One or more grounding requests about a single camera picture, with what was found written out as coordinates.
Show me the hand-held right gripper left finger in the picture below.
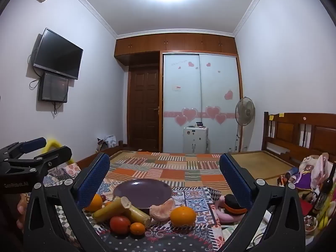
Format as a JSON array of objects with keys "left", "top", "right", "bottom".
[{"left": 23, "top": 152, "right": 111, "bottom": 252}]

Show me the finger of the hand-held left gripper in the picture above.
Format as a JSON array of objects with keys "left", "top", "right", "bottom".
[
  {"left": 0, "top": 137, "right": 47, "bottom": 162},
  {"left": 33, "top": 146, "right": 72, "bottom": 176}
]

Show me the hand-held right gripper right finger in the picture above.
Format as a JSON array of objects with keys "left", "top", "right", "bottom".
[{"left": 219, "top": 152, "right": 307, "bottom": 252}]

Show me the medium orange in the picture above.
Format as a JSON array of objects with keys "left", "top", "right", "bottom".
[{"left": 84, "top": 194, "right": 103, "bottom": 213}]

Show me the long yellow corn piece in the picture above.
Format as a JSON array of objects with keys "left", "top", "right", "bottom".
[{"left": 92, "top": 196, "right": 132, "bottom": 222}]

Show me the red tomato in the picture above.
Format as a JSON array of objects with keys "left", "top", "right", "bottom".
[{"left": 109, "top": 216, "right": 131, "bottom": 235}]

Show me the purple plate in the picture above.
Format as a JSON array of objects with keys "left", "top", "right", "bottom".
[{"left": 113, "top": 178, "right": 173, "bottom": 210}]

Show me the short yellow corn piece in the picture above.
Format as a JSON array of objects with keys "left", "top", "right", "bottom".
[{"left": 127, "top": 205, "right": 152, "bottom": 227}]

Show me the large orange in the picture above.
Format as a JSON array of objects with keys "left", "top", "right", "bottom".
[{"left": 170, "top": 206, "right": 197, "bottom": 227}]

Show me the peeled pomelo segment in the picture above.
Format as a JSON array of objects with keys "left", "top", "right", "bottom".
[{"left": 150, "top": 198, "right": 176, "bottom": 221}]

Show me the person's left hand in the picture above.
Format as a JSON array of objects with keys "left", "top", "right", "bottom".
[{"left": 16, "top": 196, "right": 29, "bottom": 230}]

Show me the yellow foam tube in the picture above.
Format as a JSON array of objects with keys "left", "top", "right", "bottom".
[{"left": 42, "top": 137, "right": 74, "bottom": 164}]

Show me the black hat with orange band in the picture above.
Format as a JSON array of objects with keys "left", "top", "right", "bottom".
[{"left": 223, "top": 194, "right": 248, "bottom": 216}]

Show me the wooden bed footboard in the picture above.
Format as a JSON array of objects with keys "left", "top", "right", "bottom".
[{"left": 75, "top": 140, "right": 125, "bottom": 170}]

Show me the woven bed mat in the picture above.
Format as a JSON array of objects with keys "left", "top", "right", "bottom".
[{"left": 230, "top": 151, "right": 298, "bottom": 187}]

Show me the pink plush toy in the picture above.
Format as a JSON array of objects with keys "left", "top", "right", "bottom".
[{"left": 210, "top": 196, "right": 247, "bottom": 225}]

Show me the white crumpled cloth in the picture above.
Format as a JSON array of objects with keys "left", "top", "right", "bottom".
[{"left": 97, "top": 135, "right": 118, "bottom": 153}]

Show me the tile patterned quilt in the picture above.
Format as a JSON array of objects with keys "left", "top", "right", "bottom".
[{"left": 25, "top": 163, "right": 252, "bottom": 252}]

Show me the white box appliance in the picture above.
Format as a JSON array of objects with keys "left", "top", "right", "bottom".
[{"left": 183, "top": 126, "right": 209, "bottom": 154}]

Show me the orange striped patchwork sheet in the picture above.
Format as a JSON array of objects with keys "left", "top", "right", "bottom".
[{"left": 106, "top": 151, "right": 231, "bottom": 189}]

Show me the purple dressed doll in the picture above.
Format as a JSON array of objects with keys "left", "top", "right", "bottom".
[{"left": 285, "top": 154, "right": 328, "bottom": 189}]

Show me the standing fan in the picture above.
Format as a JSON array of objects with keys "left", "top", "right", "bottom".
[{"left": 234, "top": 97, "right": 256, "bottom": 153}]

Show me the wooden bed headboard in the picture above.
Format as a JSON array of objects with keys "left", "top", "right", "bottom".
[{"left": 262, "top": 112, "right": 336, "bottom": 164}]

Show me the small bowl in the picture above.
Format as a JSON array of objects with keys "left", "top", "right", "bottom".
[{"left": 304, "top": 215, "right": 319, "bottom": 235}]

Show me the pink plastic bag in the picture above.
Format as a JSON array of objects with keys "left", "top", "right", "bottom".
[{"left": 314, "top": 154, "right": 332, "bottom": 188}]

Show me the dark wine bottle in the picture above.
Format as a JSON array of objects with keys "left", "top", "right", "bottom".
[{"left": 312, "top": 163, "right": 336, "bottom": 214}]

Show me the brown wooden door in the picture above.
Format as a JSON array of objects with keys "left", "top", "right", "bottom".
[{"left": 128, "top": 67, "right": 161, "bottom": 153}]

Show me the yellow banana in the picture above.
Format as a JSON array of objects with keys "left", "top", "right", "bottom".
[{"left": 317, "top": 202, "right": 333, "bottom": 229}]

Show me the wooden wardrobe with glass doors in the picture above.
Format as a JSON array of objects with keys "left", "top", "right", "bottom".
[{"left": 115, "top": 33, "right": 243, "bottom": 154}]

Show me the black monitor cable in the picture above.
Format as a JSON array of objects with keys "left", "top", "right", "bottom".
[{"left": 52, "top": 101, "right": 64, "bottom": 116}]

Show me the small black wall monitor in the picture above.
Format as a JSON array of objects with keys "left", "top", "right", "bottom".
[{"left": 38, "top": 72, "right": 69, "bottom": 103}]

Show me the black television cable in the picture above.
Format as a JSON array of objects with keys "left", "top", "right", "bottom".
[{"left": 27, "top": 49, "right": 41, "bottom": 90}]

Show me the black wall television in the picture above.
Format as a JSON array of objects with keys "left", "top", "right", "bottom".
[{"left": 33, "top": 28, "right": 84, "bottom": 80}]

